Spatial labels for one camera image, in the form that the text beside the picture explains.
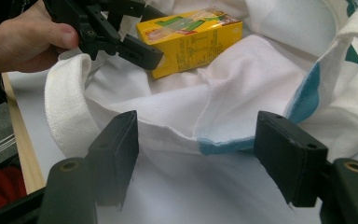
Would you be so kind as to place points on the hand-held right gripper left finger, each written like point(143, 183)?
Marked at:
point(115, 158)

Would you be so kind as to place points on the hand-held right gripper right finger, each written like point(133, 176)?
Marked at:
point(292, 158)

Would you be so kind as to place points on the yellow juice box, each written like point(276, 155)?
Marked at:
point(195, 43)

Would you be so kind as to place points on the white canvas tote bag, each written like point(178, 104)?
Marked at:
point(230, 93)

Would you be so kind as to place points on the red cloth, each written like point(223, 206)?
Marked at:
point(0, 186)

